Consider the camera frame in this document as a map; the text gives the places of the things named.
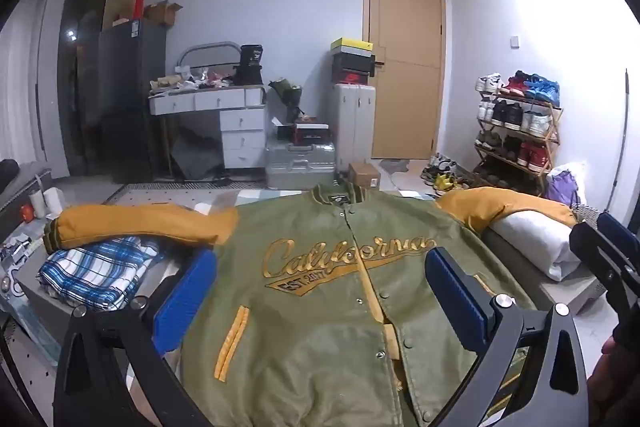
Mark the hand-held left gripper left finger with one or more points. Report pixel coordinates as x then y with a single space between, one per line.
185 297

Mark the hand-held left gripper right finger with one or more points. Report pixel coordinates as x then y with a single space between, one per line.
457 297

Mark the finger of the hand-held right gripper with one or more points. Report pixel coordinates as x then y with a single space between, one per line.
622 234
605 267

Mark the green varsity jacket yellow sleeves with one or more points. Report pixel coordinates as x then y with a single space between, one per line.
310 332

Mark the person's right hand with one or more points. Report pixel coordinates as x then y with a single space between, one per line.
617 372

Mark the purple cloth bag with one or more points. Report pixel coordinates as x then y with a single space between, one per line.
562 189

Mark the white pillow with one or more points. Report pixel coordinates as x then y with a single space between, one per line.
535 237

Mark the folded blue plaid shirt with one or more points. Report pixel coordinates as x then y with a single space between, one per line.
95 272

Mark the thin black rod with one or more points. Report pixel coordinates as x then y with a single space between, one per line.
623 137

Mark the yellow sneakers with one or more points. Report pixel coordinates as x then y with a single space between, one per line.
447 184

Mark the bamboo shoe rack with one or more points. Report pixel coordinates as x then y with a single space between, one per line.
554 122

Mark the white grey sneakers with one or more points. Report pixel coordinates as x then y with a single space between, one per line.
436 166

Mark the small cardboard box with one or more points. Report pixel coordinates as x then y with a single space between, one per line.
365 176

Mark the wooden shoe rack with shoes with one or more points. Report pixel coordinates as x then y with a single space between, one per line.
515 114

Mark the white paper roll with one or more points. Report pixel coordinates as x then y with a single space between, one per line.
53 201
36 204

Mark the silver suitcase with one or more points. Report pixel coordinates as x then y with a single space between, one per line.
300 164

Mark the white desk with drawers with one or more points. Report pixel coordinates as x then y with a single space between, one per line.
240 119

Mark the white upright suitcase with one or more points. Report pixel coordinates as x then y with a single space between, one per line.
355 127

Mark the grey refrigerator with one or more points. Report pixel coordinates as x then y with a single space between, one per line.
132 97

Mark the wrapped flower bouquet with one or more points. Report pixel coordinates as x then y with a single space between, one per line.
287 94

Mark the dark glossy wardrobe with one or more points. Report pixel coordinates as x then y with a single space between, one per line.
80 82

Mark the black shoe box red logo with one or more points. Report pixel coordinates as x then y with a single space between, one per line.
352 78

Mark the arched desk mirror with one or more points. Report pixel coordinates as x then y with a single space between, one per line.
210 53

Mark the tan wooden door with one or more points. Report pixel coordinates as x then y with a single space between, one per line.
405 57

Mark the white curtain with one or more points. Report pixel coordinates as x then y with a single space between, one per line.
30 97

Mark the yellow shoe box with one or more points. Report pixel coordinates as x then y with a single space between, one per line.
350 44

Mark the open cardboard box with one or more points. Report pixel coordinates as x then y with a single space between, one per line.
162 14

